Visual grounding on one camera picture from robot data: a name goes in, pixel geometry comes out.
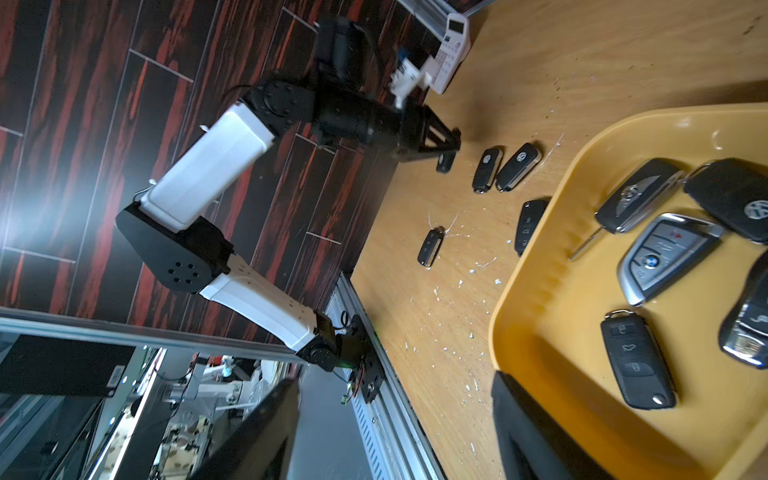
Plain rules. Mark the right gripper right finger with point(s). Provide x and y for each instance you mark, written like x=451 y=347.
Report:
x=532 y=444

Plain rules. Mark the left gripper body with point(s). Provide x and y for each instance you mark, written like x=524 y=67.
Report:
x=423 y=135

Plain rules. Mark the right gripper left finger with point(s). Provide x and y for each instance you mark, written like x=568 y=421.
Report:
x=261 y=447

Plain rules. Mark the black silver car key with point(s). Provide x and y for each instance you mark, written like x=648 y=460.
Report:
x=671 y=246

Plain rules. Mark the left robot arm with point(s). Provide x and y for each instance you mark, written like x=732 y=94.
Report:
x=244 y=234

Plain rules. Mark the yellow storage tray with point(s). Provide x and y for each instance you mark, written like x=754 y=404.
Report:
x=644 y=390

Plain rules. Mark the white calculator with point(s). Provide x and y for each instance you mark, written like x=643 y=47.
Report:
x=454 y=48

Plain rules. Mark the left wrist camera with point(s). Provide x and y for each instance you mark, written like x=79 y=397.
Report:
x=408 y=77

